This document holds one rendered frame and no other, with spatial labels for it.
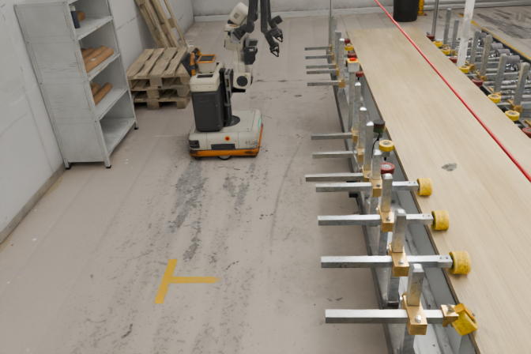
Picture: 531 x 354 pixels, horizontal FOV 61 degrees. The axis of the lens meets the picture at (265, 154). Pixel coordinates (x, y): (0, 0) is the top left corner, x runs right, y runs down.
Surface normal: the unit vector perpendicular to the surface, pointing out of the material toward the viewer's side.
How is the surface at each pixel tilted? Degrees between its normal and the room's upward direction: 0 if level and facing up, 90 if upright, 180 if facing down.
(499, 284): 0
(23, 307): 0
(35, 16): 90
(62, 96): 90
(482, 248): 0
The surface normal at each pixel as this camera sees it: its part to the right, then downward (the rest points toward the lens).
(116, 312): -0.06, -0.87
